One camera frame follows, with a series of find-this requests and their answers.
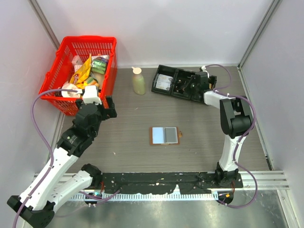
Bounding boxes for brown leather card holder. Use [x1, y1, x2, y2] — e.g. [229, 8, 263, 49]
[149, 127, 182, 145]

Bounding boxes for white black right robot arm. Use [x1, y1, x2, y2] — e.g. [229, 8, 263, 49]
[190, 71, 255, 188]

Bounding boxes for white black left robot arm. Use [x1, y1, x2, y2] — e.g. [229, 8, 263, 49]
[7, 96, 117, 228]

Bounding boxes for white card stack in tray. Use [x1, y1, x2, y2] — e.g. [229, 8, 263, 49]
[155, 74, 173, 91]

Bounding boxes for black three-compartment tray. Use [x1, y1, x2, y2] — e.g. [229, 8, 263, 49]
[151, 65, 217, 100]

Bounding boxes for yellow boxed snack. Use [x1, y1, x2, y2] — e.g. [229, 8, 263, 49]
[83, 76, 99, 88]

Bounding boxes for white tape roll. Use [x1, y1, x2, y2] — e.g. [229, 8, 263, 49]
[61, 83, 82, 98]

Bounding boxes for yellow snack bag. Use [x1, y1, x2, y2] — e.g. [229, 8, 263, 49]
[69, 54, 92, 85]

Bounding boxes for red plastic shopping basket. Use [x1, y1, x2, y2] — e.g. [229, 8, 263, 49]
[40, 36, 117, 116]

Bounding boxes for green sponge pack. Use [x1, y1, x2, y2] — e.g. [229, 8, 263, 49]
[91, 59, 107, 74]

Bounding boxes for green liquid squeeze bottle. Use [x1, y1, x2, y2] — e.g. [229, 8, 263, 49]
[132, 67, 146, 95]

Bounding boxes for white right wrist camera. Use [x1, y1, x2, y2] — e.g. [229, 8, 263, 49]
[199, 66, 207, 72]

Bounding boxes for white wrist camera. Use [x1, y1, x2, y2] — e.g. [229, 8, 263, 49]
[82, 85, 102, 104]
[199, 66, 207, 72]

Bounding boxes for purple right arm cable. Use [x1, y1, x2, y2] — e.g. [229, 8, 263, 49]
[200, 64, 258, 209]

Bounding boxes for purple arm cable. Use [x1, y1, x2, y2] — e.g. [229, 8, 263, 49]
[13, 89, 119, 228]
[200, 64, 258, 209]

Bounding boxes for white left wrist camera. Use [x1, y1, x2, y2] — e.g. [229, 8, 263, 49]
[82, 85, 102, 104]

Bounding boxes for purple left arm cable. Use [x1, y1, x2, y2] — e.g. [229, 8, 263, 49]
[13, 89, 119, 228]

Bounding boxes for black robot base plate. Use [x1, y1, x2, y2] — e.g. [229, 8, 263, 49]
[73, 171, 244, 194]

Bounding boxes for aluminium front rail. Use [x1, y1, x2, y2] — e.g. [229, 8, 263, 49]
[32, 171, 289, 202]

